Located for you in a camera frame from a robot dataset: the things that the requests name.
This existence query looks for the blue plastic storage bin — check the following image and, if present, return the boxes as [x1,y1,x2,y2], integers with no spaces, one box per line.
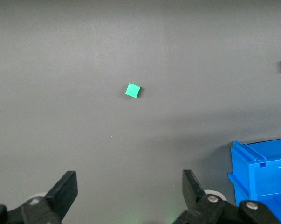
[227,137,281,224]

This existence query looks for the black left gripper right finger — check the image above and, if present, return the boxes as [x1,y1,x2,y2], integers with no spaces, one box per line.
[172,169,281,224]

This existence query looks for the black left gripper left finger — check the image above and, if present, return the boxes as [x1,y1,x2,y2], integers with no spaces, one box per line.
[0,170,79,224]

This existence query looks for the small green cube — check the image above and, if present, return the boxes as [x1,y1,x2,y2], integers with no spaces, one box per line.
[124,82,142,99]

